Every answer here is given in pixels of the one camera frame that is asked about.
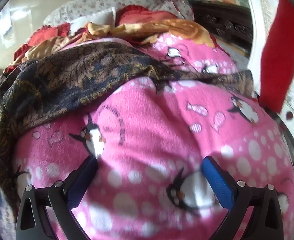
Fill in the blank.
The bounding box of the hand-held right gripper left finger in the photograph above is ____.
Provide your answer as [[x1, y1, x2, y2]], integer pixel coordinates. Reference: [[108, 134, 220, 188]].
[[16, 155, 99, 240]]

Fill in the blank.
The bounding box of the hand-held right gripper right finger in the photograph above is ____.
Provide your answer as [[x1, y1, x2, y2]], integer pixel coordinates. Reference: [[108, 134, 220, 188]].
[[202, 156, 284, 240]]

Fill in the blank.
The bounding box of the dark patterned cloth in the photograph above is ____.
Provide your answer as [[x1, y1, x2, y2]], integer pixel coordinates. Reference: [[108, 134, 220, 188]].
[[0, 41, 256, 205]]

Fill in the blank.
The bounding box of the pink penguin print blanket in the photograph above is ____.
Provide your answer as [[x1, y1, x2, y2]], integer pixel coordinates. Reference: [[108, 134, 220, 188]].
[[12, 34, 294, 240]]

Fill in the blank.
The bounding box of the red ruffled pillow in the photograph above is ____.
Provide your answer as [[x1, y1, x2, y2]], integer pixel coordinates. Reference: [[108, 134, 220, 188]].
[[116, 4, 177, 26], [36, 22, 72, 40]]

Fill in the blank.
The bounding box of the orange and red floral blanket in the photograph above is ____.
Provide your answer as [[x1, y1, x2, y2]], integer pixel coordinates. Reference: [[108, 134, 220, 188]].
[[3, 19, 227, 73]]

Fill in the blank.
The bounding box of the black garment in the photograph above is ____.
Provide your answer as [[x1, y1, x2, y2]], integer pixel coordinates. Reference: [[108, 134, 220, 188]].
[[188, 0, 254, 40]]

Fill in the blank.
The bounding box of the white pillow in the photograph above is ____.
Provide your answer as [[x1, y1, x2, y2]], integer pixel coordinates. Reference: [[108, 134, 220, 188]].
[[71, 7, 116, 34]]

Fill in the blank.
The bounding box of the red and yellow cloth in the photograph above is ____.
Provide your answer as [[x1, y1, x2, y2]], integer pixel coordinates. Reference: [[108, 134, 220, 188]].
[[43, 0, 194, 34]]

